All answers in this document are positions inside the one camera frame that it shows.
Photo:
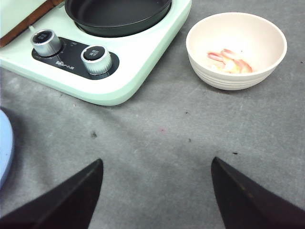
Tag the blue plastic plate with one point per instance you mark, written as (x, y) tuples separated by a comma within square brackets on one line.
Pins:
[(6, 147)]

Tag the white bread slice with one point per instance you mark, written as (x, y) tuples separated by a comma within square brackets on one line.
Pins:
[(17, 15)]

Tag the pink shrimp pieces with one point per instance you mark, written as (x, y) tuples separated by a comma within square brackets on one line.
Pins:
[(229, 62)]

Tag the mint green breakfast maker base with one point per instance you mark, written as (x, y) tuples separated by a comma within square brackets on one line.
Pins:
[(133, 56)]

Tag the black round frying pan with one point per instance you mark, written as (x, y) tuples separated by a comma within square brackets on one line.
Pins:
[(116, 18)]

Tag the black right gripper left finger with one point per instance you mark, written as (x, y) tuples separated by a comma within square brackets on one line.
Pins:
[(70, 205)]

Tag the beige ribbed bowl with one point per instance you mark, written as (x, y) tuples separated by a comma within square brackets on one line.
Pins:
[(255, 40)]

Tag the right silver control knob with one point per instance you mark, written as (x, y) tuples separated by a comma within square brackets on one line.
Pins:
[(96, 59)]

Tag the grey table cloth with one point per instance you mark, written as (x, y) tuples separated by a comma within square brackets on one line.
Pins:
[(158, 146)]

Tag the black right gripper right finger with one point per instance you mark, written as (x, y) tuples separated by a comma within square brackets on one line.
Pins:
[(244, 204)]

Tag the left silver control knob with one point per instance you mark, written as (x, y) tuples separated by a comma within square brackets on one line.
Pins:
[(46, 43)]

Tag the silver control knob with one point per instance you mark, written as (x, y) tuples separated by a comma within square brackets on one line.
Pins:
[(46, 43), (96, 59)]

